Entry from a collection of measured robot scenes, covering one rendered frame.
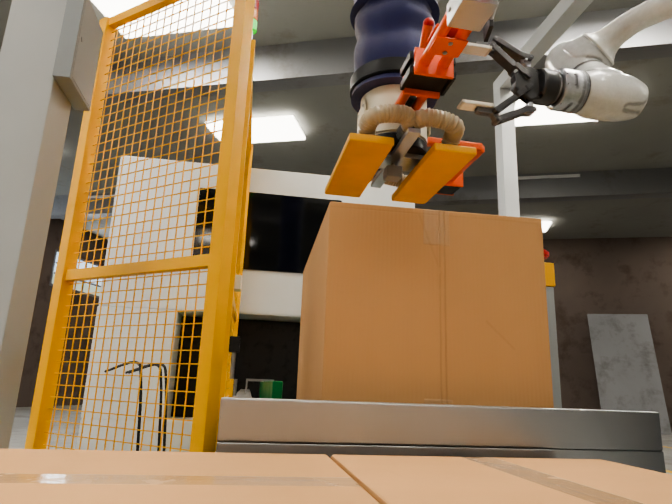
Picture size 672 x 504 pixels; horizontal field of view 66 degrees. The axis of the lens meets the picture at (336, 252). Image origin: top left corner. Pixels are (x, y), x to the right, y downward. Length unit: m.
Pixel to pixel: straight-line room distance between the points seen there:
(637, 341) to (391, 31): 10.94
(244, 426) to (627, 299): 11.95
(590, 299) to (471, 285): 11.42
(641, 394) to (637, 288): 2.30
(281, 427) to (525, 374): 0.43
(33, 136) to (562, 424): 1.50
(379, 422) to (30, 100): 1.37
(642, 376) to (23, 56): 11.21
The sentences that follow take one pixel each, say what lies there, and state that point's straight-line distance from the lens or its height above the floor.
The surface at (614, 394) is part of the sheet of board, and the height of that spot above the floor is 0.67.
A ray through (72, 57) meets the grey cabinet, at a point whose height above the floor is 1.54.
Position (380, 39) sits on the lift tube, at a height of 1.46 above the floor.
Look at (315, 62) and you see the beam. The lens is 5.46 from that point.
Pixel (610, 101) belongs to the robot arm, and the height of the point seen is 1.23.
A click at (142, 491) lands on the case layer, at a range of 0.48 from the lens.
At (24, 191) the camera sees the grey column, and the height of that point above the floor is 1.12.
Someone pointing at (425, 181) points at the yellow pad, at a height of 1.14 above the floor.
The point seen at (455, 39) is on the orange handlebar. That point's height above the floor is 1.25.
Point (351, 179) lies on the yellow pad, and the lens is 1.33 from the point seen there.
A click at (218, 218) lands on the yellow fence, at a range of 1.63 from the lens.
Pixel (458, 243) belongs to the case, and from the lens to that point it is 0.96.
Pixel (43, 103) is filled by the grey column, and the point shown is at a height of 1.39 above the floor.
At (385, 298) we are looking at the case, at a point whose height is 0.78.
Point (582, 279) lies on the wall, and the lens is 12.39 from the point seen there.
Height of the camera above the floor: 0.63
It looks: 14 degrees up
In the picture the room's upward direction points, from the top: 2 degrees clockwise
